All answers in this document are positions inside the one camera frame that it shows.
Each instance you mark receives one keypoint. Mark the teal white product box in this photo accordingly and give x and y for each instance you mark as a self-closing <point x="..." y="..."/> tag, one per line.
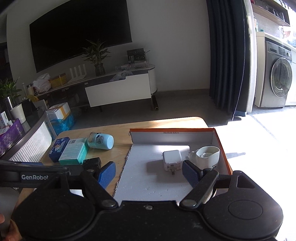
<point x="75" y="152"/>

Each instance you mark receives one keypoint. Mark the white ceramic mug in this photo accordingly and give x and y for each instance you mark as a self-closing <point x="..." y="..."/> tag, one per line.
<point x="205" y="157"/>

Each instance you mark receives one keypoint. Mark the white router with antennas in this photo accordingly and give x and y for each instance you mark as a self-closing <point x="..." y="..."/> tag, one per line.
<point x="77" y="73"/>

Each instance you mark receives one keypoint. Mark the white yellow cardboard box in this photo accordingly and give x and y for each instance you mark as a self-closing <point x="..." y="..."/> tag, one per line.
<point x="59" y="111"/>

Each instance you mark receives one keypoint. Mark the white TV cabinet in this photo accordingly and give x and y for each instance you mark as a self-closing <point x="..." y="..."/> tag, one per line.
<point x="100" y="90"/>

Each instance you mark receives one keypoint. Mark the black wall television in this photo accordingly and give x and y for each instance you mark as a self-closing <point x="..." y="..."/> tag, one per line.
<point x="63" y="32"/>

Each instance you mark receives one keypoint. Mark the white plastic bag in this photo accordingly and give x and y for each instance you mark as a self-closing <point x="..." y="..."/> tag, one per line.
<point x="42" y="83"/>

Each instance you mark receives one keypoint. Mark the yellow box on cabinet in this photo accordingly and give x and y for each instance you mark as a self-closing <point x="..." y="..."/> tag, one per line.
<point x="58" y="80"/>

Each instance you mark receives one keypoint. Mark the round grey side table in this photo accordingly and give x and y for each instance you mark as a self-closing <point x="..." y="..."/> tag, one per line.
<point x="36" y="138"/>

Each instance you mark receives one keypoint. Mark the bamboo plant in glass vase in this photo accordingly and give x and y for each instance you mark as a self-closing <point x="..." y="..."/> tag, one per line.
<point x="96" y="53"/>

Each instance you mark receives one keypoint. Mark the white power adapter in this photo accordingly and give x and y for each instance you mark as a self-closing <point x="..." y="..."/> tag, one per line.
<point x="172" y="161"/>

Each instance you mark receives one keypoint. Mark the grey cloth on cabinet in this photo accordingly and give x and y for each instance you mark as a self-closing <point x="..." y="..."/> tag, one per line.
<point x="121" y="75"/>

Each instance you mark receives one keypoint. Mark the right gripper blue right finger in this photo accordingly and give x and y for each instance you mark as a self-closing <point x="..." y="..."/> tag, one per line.
<point x="202" y="183"/>

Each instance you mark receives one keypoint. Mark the green plant on side table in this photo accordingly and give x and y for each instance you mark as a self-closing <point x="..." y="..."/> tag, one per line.
<point x="9" y="89"/>

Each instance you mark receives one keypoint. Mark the dark framed picture box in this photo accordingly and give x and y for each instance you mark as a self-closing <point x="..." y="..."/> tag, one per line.
<point x="136" y="55"/>

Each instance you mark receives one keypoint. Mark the blue plastic bag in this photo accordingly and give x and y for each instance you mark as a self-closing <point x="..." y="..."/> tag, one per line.
<point x="60" y="125"/>

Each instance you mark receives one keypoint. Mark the white paper cup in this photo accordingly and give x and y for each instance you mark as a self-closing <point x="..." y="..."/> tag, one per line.
<point x="18" y="112"/>

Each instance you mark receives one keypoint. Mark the black rolled mat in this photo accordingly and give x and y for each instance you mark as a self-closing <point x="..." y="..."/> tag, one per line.
<point x="154" y="103"/>

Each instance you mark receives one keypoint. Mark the light blue toothpick jar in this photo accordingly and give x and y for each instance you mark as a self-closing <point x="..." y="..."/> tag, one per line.
<point x="100" y="141"/>

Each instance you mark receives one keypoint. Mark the silver washing machine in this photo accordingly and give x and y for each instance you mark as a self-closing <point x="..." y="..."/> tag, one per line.
<point x="277" y="78"/>

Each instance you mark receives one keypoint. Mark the wooden wall shelf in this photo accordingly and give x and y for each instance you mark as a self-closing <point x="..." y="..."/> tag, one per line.
<point x="275" y="11"/>

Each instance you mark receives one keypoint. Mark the dark blue curtain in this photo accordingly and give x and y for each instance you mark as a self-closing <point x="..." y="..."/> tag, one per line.
<point x="230" y="55"/>

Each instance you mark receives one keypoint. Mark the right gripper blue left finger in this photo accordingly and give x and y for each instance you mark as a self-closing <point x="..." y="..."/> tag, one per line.
<point x="95" y="182"/>

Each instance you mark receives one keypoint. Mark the person's left hand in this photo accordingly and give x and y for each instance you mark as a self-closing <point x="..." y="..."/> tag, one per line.
<point x="13" y="234"/>

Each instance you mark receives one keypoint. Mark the purple storage basket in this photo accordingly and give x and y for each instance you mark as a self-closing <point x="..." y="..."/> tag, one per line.
<point x="11" y="136"/>

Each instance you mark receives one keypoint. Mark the dark blue printed box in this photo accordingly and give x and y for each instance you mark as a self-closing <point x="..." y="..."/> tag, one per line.
<point x="58" y="148"/>

